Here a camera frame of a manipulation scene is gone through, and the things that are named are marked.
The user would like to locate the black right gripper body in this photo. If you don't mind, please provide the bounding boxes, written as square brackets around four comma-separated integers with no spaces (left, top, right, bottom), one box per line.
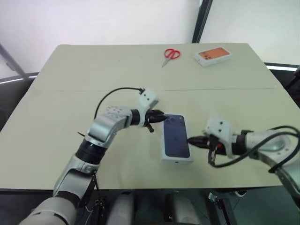
[207,135,227,156]

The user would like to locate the metal table bracket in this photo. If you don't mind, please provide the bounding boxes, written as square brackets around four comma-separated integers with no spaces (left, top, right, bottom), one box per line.
[208,191,223,206]

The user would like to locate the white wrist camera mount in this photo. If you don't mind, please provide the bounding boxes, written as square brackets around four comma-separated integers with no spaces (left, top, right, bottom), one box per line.
[136,88,160,128]
[202,114,236,160]

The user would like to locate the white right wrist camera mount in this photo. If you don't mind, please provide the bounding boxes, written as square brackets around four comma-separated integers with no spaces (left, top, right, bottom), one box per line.
[202,114,236,160]

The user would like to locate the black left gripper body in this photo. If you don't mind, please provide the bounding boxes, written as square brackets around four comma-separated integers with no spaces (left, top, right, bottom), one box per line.
[145,109,159,133]

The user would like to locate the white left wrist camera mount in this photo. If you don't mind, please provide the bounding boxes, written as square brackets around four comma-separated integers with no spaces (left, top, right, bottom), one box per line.
[136,88,160,128]

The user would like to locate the white rounded robot leg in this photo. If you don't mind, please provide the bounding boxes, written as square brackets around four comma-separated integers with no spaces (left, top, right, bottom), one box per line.
[172,193,201,225]
[106,193,135,225]

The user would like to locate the grey slanted metal bar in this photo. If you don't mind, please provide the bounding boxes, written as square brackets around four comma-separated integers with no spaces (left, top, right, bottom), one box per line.
[0,42,28,79]

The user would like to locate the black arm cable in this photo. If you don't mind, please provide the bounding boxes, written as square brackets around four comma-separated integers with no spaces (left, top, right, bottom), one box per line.
[94,87,146,119]
[207,126,300,174]

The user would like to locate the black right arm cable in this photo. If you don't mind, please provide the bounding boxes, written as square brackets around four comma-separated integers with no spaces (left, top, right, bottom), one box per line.
[207,126,300,174]

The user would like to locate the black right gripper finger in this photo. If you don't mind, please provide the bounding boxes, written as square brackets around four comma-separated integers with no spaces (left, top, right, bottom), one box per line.
[187,136,209,143]
[191,141,209,149]

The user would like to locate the dark rail with light strip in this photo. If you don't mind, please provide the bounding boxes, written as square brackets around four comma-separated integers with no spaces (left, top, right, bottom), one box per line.
[264,62,300,71]
[0,72,39,84]

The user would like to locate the black frame post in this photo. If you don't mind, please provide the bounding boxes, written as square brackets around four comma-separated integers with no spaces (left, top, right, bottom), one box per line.
[191,0,213,44]

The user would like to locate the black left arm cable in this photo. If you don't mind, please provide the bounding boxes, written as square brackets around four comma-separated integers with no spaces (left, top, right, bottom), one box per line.
[94,87,146,119]

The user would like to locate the orange print phone box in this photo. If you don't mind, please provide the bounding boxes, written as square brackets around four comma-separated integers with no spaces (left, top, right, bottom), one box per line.
[194,46,233,68]

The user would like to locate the red handled scissors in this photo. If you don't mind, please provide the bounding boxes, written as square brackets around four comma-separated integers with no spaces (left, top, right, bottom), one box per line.
[161,48,181,68]

